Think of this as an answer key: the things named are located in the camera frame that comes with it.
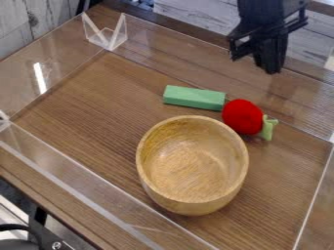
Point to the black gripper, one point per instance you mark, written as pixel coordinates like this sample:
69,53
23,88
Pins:
266,18

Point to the red plush strawberry toy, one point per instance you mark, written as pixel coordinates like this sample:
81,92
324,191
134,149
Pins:
246,119

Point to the green rectangular block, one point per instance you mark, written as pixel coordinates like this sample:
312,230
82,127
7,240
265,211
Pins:
193,97

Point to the clear acrylic tray walls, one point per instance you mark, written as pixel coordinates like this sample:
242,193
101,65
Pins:
82,95

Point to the wooden bowl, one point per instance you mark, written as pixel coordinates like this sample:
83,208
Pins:
193,164

